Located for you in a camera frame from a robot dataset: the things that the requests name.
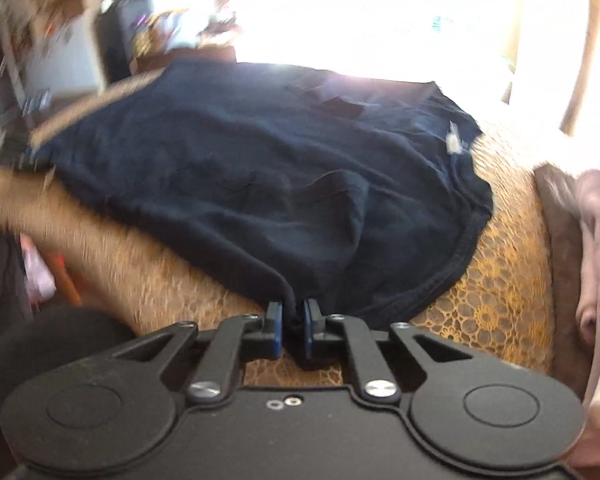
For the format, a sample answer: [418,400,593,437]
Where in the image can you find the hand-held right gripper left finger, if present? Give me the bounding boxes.
[111,299,286,407]

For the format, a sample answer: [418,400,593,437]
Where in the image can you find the person's leg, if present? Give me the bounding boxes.
[0,306,137,480]

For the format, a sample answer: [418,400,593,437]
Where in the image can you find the dark navy T-shirt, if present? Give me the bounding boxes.
[27,57,496,334]

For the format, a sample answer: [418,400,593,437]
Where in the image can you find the white wardrobe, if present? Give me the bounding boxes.
[0,9,112,112]

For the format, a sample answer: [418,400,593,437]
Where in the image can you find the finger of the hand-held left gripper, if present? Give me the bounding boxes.
[0,122,50,174]

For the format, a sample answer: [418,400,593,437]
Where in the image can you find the pink plush toy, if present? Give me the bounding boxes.
[19,234,57,307]

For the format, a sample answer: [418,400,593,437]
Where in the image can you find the yellow floral lace cloth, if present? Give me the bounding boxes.
[0,74,557,392]

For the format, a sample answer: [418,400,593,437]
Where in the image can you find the brown folded cloth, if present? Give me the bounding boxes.
[534,161,597,397]

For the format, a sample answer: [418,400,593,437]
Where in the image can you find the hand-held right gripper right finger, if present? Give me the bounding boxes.
[301,297,474,406]

